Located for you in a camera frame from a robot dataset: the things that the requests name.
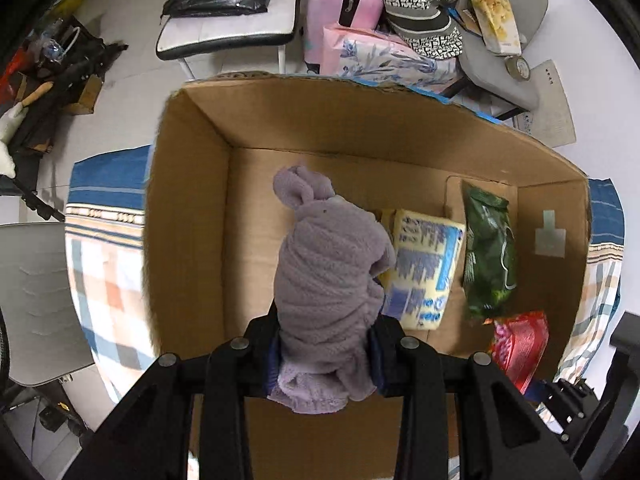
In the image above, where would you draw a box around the pink suitcase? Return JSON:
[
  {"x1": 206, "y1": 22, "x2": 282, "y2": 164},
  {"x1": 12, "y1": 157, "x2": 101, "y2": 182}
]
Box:
[{"x1": 301, "y1": 0, "x2": 385, "y2": 75}]

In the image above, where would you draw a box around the clear plastic bottle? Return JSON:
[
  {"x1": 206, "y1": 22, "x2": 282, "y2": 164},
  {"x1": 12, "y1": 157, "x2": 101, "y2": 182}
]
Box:
[{"x1": 36, "y1": 16, "x2": 82, "y2": 63}]

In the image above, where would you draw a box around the brown tape roll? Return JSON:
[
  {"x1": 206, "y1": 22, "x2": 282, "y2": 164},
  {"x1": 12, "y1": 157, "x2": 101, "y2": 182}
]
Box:
[{"x1": 504, "y1": 55, "x2": 532, "y2": 82}]

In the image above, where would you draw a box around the white plush toy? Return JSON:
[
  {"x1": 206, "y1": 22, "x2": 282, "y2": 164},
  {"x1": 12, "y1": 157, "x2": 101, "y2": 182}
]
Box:
[{"x1": 0, "y1": 102, "x2": 27, "y2": 178}]

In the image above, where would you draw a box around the red snack bag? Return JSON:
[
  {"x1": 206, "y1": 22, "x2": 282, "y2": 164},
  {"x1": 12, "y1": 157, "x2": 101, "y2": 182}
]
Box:
[{"x1": 486, "y1": 310, "x2": 551, "y2": 397}]

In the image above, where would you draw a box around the pink floral soft package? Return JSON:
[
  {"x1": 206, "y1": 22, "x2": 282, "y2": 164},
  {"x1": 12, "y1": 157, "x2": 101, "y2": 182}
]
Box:
[{"x1": 320, "y1": 24, "x2": 462, "y2": 95}]

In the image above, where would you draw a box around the plaid blanket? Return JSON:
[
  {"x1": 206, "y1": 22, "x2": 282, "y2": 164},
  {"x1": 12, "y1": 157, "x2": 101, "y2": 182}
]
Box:
[{"x1": 64, "y1": 144, "x2": 627, "y2": 480}]

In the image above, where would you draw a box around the yellow and blue soft packet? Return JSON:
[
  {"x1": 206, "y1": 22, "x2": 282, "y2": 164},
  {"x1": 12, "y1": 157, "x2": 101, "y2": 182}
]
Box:
[{"x1": 376, "y1": 208, "x2": 467, "y2": 332}]

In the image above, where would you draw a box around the large cardboard box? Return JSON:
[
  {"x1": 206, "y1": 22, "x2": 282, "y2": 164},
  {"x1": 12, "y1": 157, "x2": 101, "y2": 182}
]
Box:
[{"x1": 142, "y1": 72, "x2": 595, "y2": 480}]

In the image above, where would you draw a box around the purple fleece towel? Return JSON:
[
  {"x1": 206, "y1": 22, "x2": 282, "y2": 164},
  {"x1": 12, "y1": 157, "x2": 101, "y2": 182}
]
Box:
[{"x1": 267, "y1": 162, "x2": 398, "y2": 416}]

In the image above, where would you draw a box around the grey chair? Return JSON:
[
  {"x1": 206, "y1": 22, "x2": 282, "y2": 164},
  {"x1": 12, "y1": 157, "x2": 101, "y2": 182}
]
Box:
[{"x1": 442, "y1": 0, "x2": 549, "y2": 121}]

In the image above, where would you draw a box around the beige paper booklet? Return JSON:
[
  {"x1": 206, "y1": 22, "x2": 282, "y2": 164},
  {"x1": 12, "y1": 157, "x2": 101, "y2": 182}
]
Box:
[{"x1": 511, "y1": 59, "x2": 577, "y2": 149}]

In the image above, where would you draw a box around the yellow chips bag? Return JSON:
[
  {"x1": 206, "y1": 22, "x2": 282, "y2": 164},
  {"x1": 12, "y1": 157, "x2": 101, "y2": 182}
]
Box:
[{"x1": 469, "y1": 0, "x2": 524, "y2": 56}]

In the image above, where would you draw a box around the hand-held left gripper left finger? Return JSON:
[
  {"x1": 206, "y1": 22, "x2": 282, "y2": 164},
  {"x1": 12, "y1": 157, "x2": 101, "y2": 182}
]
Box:
[{"x1": 65, "y1": 307, "x2": 282, "y2": 480}]

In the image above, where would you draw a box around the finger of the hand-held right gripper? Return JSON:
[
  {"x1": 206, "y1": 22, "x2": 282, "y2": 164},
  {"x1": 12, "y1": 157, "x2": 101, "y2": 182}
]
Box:
[{"x1": 530, "y1": 378, "x2": 603, "y2": 433}]

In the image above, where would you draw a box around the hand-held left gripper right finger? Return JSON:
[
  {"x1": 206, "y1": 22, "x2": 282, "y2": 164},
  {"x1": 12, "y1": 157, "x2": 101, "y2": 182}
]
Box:
[{"x1": 369, "y1": 316, "x2": 583, "y2": 480}]

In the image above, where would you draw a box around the green snack bag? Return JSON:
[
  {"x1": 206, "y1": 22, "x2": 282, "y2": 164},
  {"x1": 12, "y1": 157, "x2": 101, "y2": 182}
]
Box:
[{"x1": 460, "y1": 180, "x2": 519, "y2": 324}]

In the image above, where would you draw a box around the small brown cardboard box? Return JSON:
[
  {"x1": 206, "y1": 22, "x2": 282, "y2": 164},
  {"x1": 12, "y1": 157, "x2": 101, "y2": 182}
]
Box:
[{"x1": 62, "y1": 25, "x2": 107, "y2": 117}]

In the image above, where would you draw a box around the white padded bench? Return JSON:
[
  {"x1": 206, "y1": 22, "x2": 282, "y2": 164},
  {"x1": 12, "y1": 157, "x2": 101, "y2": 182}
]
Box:
[{"x1": 155, "y1": 0, "x2": 301, "y2": 81}]

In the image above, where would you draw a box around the black and white patterned bag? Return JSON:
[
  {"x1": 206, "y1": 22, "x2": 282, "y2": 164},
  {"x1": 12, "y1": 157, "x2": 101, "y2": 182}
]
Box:
[{"x1": 374, "y1": 0, "x2": 466, "y2": 59}]

